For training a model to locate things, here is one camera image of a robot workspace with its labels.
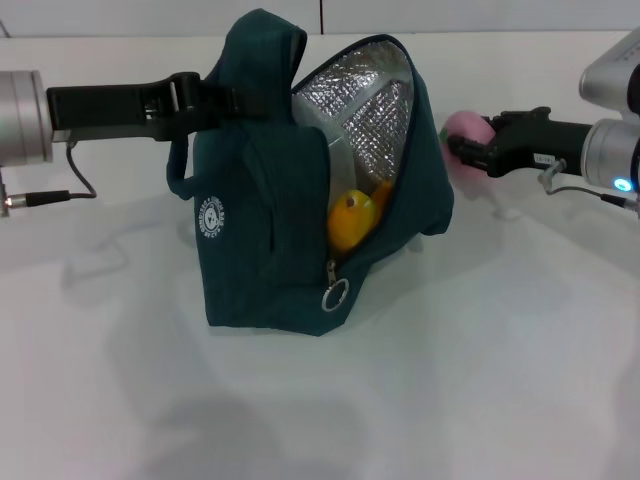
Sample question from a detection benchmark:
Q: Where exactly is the clear blue-rimmed food container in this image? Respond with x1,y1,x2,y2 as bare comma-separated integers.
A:
319,117,361,191

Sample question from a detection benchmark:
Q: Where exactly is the dark gripper cable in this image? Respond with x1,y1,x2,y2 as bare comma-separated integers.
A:
4,142,99,209
537,158,640,217

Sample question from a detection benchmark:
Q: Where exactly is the pink peach toy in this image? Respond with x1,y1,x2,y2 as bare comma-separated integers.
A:
439,110,496,184

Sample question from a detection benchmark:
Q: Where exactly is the yellow banana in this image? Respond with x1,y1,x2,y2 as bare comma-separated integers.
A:
327,179,394,254

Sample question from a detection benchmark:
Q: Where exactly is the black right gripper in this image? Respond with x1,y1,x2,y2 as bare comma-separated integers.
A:
446,107,595,179

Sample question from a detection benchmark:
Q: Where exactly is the dark right gripper cable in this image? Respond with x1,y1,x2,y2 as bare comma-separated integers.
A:
537,158,640,217

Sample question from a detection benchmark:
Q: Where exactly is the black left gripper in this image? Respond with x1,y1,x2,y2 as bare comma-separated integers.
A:
46,71,291,144

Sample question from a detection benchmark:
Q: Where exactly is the dark teal insulated lunch bag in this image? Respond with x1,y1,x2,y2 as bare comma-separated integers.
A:
165,10,455,339

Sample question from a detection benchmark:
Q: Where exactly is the dark left gripper cable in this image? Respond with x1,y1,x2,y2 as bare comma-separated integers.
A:
4,142,99,209

